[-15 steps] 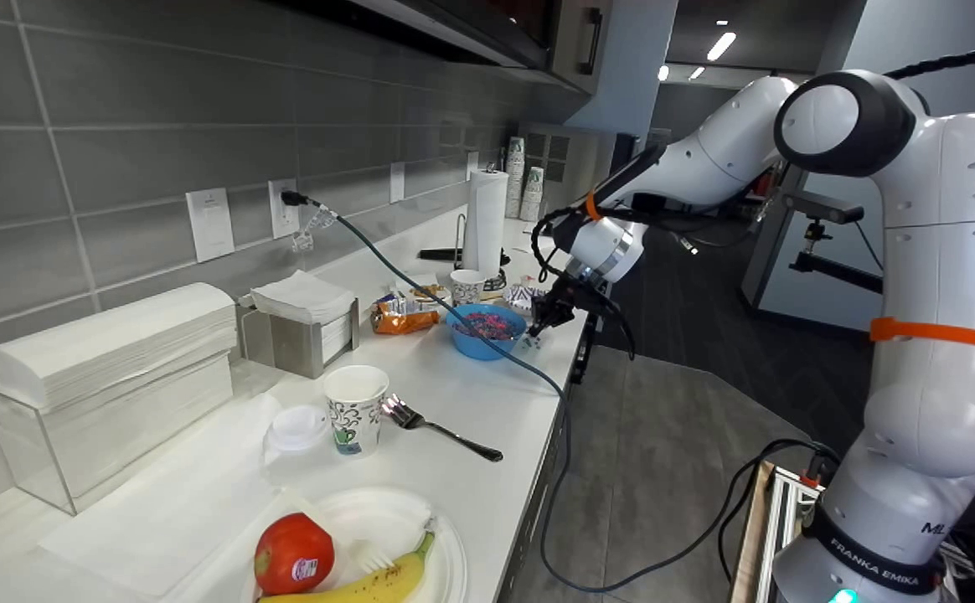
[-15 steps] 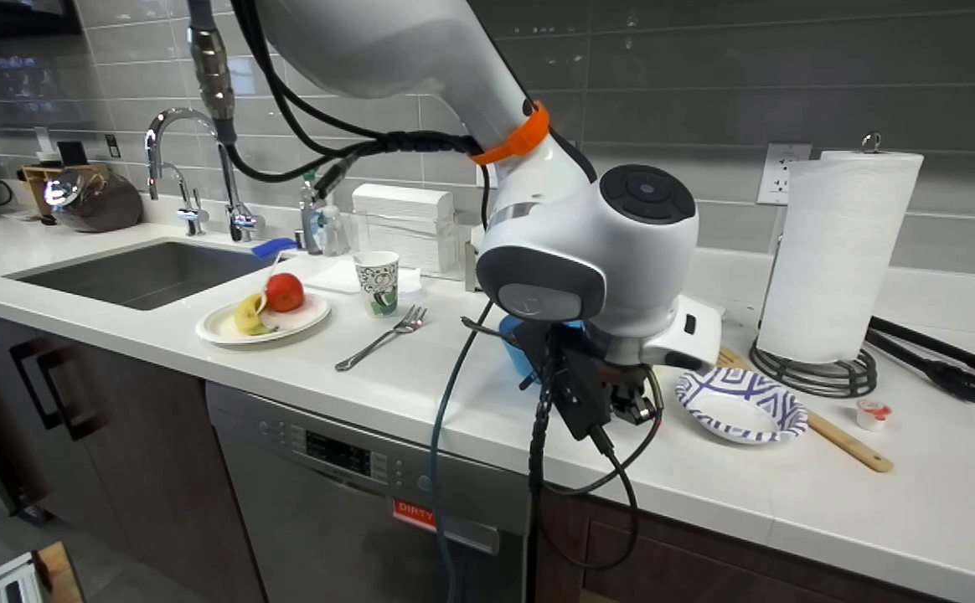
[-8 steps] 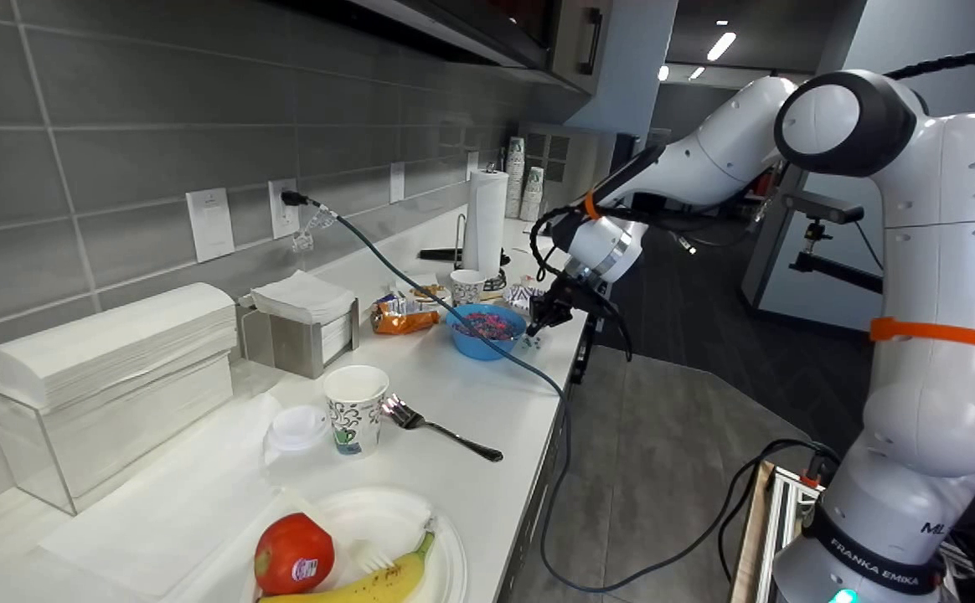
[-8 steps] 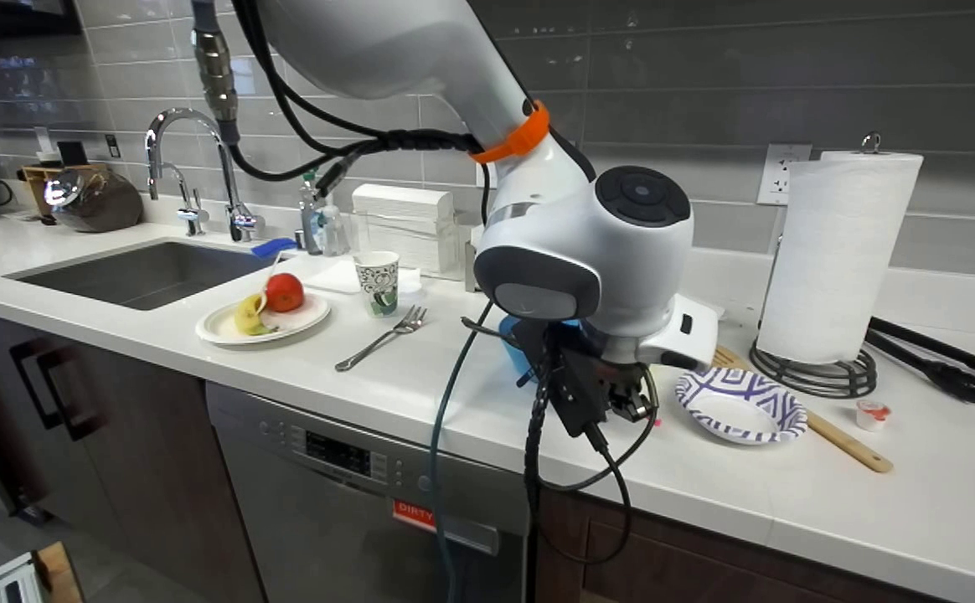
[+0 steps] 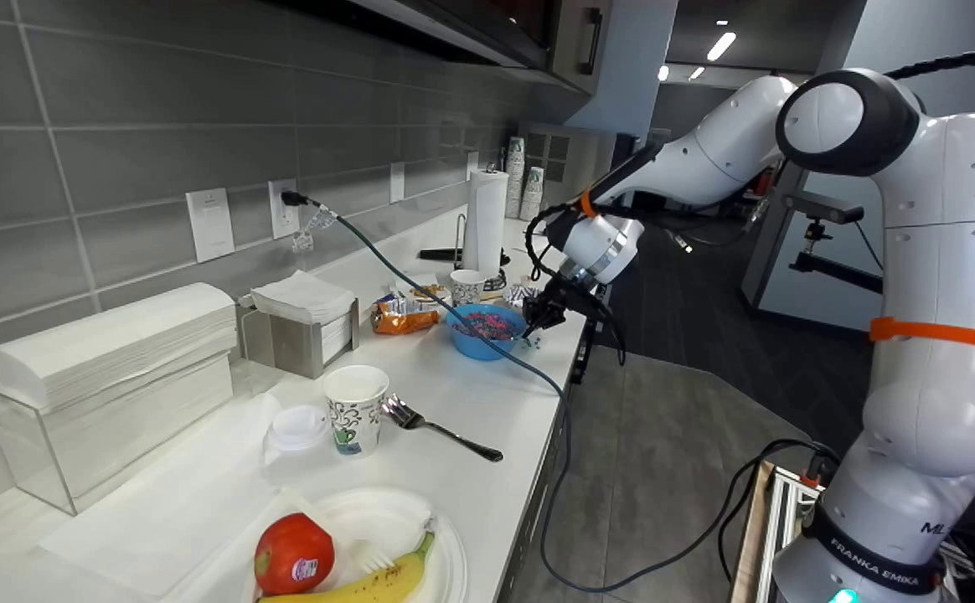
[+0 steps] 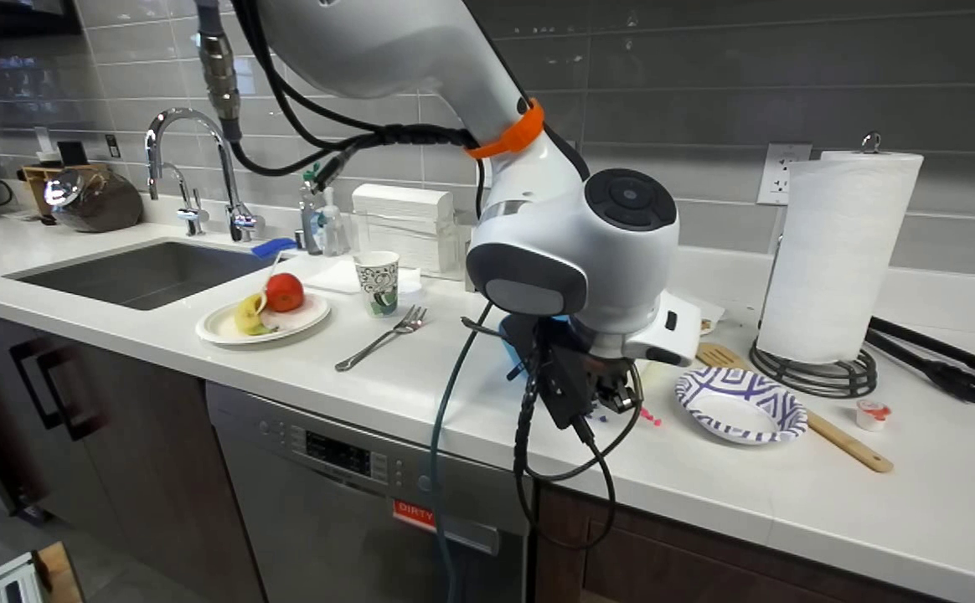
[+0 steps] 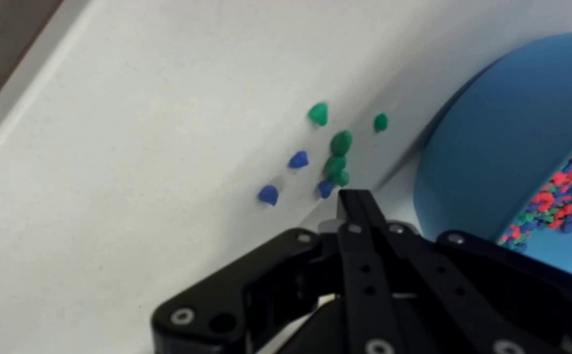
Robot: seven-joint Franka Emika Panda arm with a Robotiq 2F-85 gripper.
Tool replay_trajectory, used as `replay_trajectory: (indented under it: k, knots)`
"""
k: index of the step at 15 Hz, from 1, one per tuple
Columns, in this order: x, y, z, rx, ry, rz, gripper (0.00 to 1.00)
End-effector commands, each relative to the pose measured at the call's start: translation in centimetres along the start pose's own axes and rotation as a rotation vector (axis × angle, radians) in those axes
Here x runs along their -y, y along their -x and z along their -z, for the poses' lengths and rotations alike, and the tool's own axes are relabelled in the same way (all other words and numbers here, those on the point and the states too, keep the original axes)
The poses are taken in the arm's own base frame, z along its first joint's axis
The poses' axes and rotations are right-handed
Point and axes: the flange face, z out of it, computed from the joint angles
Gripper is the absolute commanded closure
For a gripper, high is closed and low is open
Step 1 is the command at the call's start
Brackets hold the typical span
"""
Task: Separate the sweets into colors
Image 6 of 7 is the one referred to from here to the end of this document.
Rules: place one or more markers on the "small wall switch plate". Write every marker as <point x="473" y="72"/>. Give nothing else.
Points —
<point x="72" y="149"/>
<point x="112" y="145"/>

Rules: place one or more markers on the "dark brown round pot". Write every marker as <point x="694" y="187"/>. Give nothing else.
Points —
<point x="94" y="198"/>

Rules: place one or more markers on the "wooden board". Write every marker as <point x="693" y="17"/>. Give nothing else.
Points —
<point x="59" y="572"/>

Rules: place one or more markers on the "white paper towel roll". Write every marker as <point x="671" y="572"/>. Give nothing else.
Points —
<point x="840" y="254"/>

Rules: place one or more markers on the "white round plate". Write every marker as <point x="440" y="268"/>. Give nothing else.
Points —
<point x="286" y="324"/>

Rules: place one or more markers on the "yellow banana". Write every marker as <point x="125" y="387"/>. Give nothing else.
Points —
<point x="249" y="316"/>

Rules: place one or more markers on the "chrome side sprayer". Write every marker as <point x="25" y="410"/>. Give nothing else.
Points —
<point x="190" y="205"/>

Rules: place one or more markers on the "red sweet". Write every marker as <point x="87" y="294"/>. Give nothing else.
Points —
<point x="649" y="416"/>

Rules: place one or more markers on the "brown wood lower cabinet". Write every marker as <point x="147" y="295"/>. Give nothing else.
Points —
<point x="709" y="557"/>

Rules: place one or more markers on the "printed paper cup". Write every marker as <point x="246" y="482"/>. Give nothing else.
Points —
<point x="376" y="281"/>

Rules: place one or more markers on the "black kitchen tongs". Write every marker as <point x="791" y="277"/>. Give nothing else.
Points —
<point x="943" y="359"/>

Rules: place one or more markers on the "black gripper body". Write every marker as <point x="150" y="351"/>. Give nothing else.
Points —
<point x="582" y="381"/>

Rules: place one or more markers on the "small pale cup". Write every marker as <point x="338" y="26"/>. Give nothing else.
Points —
<point x="709" y="321"/>

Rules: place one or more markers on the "white wall outlet plate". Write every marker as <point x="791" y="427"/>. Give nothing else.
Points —
<point x="784" y="173"/>

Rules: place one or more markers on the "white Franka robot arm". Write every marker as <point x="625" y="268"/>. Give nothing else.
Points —
<point x="574" y="255"/>

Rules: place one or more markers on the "blue patterned paper plate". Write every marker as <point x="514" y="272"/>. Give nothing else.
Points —
<point x="742" y="403"/>

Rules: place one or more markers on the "small sauce cup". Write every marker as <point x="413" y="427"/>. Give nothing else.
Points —
<point x="874" y="415"/>

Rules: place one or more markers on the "wooden stick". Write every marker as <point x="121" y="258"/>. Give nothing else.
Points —
<point x="843" y="440"/>

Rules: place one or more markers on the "steel kitchen sink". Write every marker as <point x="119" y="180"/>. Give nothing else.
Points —
<point x="139" y="272"/>

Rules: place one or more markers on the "stainless steel dishwasher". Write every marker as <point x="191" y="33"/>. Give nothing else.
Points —
<point x="331" y="504"/>

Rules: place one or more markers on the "red apple with sticker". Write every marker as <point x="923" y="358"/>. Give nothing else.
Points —
<point x="284" y="294"/>

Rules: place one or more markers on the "chrome kitchen faucet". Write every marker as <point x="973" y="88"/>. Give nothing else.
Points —
<point x="236" y="205"/>

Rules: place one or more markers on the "folded white paper towels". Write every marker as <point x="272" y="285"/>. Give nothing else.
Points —
<point x="403" y="208"/>

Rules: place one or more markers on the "blue sponge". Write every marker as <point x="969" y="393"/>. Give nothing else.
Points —
<point x="272" y="248"/>

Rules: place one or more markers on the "clear soap bottle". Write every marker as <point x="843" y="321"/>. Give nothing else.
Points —
<point x="317" y="219"/>

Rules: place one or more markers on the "dark lower cabinet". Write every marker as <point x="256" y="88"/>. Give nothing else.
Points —
<point x="152" y="469"/>

